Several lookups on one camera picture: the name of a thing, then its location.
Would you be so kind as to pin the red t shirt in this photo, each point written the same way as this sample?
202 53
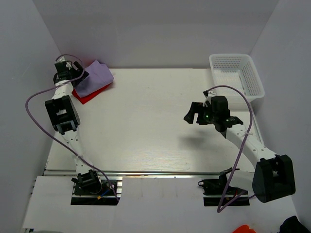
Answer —
90 97

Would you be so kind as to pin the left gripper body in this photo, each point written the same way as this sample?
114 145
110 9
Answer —
74 73

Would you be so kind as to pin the orange object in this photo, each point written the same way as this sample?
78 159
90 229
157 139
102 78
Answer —
244 229

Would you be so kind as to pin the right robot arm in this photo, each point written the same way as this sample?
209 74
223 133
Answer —
274 174

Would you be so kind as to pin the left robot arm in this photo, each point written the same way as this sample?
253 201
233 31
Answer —
65 121

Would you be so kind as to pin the white plastic basket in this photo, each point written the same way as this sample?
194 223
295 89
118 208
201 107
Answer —
239 72

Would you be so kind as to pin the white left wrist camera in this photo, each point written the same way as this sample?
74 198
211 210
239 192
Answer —
60 59

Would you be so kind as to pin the black cloth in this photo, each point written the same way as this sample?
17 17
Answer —
292 225

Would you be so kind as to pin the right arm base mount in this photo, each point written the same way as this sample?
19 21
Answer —
213 189

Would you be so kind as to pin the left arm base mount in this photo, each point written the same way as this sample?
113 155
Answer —
102 196

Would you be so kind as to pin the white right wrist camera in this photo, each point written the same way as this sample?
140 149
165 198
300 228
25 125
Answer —
208 95

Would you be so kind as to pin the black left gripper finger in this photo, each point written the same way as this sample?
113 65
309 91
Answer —
77 80
78 66

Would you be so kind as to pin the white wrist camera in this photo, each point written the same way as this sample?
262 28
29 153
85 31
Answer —
208 95
60 59

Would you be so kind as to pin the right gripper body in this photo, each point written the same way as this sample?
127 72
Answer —
210 116

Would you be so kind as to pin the purple t shirt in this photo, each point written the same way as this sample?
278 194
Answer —
99 76

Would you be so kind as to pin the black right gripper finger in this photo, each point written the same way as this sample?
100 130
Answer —
189 117
196 107

